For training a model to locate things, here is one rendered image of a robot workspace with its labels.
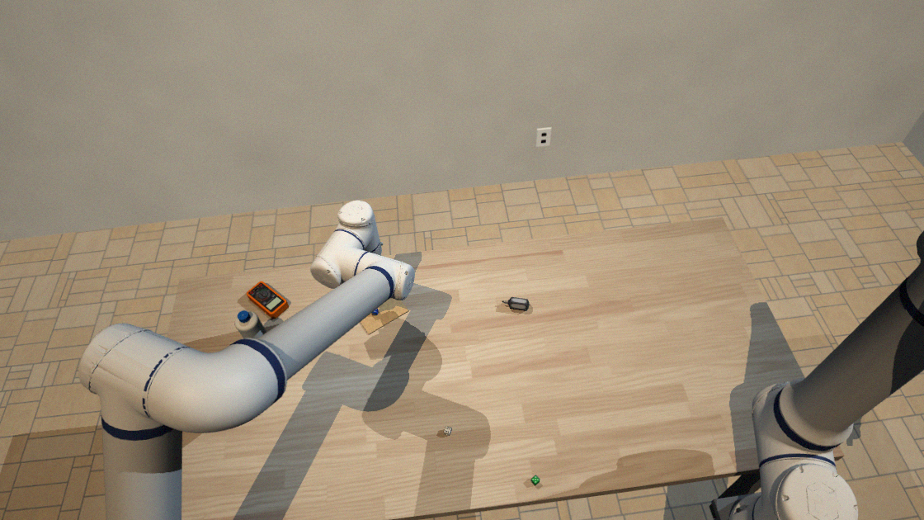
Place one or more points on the grey plastic bottle with blue cap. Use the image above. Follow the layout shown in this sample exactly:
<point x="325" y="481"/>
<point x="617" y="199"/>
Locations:
<point x="249" y="325"/>

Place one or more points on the orange digital multimeter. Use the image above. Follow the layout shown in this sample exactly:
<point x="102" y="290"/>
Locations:
<point x="267" y="300"/>

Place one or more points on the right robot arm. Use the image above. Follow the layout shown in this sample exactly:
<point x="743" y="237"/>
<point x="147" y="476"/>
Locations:
<point x="793" y="425"/>

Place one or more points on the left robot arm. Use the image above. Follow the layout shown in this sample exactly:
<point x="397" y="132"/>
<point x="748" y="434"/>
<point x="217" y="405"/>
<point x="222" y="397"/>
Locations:
<point x="142" y="376"/>

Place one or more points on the orange square mat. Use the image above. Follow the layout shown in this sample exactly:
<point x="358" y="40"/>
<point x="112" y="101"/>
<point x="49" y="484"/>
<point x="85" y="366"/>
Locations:
<point x="388" y="311"/>

